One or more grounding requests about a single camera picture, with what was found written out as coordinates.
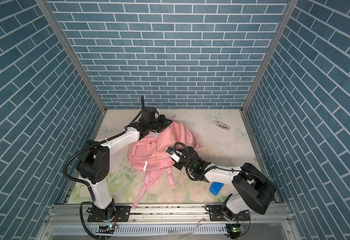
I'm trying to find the pink student backpack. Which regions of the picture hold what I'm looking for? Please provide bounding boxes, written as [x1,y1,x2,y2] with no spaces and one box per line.
[129,121,202,209]

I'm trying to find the blue pencil case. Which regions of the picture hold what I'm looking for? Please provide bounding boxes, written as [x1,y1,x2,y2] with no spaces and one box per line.
[209,182,224,196]

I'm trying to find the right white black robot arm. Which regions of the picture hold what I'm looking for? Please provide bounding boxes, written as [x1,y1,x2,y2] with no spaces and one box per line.
[166,143,277,220]

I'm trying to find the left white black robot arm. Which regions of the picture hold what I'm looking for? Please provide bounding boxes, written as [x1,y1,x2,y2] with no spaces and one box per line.
[77,107,173,210]

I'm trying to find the clear plastic pen box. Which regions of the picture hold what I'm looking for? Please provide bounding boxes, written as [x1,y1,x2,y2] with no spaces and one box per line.
[212,120,231,132]

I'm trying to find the left black corrugated cable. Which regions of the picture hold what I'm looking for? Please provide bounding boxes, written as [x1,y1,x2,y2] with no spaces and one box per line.
[62,95,146,240]

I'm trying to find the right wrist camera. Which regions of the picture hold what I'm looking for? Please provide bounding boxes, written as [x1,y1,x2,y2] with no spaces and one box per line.
[166,147,182,163]

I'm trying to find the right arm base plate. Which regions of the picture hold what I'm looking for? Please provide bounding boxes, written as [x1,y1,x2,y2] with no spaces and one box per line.
[204,205,250,222]

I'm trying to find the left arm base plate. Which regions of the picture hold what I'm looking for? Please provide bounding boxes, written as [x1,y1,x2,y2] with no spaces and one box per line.
[86,205,131,223]

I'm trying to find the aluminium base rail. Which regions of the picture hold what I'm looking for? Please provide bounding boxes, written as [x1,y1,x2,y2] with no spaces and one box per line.
[36,202,300,240]

